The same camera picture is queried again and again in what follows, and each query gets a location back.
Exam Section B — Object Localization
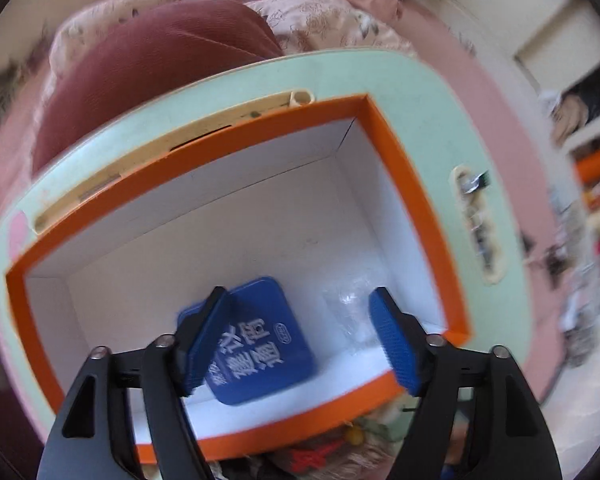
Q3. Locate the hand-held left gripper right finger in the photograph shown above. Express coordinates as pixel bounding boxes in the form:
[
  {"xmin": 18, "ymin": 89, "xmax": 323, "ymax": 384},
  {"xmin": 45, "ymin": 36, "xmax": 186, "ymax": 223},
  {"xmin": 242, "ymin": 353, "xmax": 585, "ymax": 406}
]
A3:
[{"xmin": 369, "ymin": 287, "xmax": 563, "ymax": 480}]

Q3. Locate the pink floral quilt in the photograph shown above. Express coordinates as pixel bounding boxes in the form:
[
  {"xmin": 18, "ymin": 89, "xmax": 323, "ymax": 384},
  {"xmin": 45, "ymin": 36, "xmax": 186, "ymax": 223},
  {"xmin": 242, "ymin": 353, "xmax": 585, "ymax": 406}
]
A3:
[{"xmin": 47, "ymin": 0, "xmax": 416, "ymax": 76}]

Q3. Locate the small metal clip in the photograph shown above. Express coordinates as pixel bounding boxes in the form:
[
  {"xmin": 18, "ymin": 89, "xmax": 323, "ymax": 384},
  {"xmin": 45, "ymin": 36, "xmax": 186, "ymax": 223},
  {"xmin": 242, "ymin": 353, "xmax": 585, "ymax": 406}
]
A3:
[{"xmin": 460, "ymin": 170, "xmax": 491, "ymax": 193}]

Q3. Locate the blue tin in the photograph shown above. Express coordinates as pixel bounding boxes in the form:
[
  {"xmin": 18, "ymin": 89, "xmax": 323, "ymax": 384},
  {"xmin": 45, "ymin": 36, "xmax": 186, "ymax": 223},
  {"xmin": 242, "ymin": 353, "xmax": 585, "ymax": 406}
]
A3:
[{"xmin": 176, "ymin": 276, "xmax": 317, "ymax": 406}]

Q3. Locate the dark pouch with red emblem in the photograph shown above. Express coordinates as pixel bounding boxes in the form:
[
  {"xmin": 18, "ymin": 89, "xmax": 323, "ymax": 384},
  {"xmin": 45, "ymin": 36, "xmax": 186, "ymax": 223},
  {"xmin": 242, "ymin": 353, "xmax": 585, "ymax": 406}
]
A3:
[{"xmin": 272, "ymin": 435, "xmax": 386, "ymax": 480}]

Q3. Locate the green lap desk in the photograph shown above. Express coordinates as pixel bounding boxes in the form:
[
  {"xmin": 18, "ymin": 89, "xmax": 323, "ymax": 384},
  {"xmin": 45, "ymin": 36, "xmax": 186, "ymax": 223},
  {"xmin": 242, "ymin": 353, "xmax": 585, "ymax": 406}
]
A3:
[{"xmin": 0, "ymin": 49, "xmax": 536, "ymax": 461}]

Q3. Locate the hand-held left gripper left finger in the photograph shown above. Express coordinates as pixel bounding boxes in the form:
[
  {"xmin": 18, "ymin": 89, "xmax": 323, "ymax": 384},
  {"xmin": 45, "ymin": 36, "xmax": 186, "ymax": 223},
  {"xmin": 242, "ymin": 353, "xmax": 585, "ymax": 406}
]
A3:
[{"xmin": 36, "ymin": 286, "xmax": 231, "ymax": 480}]

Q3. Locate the orange cardboard box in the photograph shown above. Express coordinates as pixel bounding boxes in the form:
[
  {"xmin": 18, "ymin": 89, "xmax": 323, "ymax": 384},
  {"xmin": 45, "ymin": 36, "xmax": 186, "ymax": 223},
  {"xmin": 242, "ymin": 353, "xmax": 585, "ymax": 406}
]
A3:
[{"xmin": 5, "ymin": 94, "xmax": 473, "ymax": 463}]

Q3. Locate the clear plastic bag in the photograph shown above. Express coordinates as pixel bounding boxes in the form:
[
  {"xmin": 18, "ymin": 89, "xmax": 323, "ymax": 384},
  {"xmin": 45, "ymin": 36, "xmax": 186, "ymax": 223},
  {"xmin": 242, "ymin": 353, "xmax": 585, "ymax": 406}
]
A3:
[{"xmin": 322, "ymin": 280, "xmax": 381, "ymax": 356}]

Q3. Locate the dark red cushion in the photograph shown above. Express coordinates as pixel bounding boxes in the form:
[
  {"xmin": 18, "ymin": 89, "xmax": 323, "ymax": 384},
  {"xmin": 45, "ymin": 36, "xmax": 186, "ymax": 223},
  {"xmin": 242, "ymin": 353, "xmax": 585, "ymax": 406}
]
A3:
[{"xmin": 32, "ymin": 0, "xmax": 286, "ymax": 171}]

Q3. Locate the beige cloth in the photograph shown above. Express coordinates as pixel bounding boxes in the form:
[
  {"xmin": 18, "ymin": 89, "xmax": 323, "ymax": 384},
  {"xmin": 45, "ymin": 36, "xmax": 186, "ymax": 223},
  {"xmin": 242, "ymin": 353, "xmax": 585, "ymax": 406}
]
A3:
[{"xmin": 552, "ymin": 95, "xmax": 591, "ymax": 143}]

